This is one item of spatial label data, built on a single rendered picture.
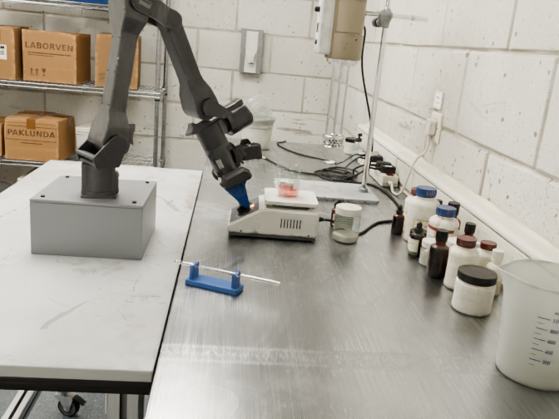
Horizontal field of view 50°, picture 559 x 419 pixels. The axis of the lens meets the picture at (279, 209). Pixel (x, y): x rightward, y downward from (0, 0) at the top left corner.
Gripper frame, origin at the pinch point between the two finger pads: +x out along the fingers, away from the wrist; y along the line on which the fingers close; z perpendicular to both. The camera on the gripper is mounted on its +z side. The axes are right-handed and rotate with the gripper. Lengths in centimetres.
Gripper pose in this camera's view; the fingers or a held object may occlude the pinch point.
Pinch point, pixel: (240, 194)
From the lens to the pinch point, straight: 133.7
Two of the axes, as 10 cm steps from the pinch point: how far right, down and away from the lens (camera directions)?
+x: 4.2, 8.6, 2.8
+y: -2.5, -1.8, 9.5
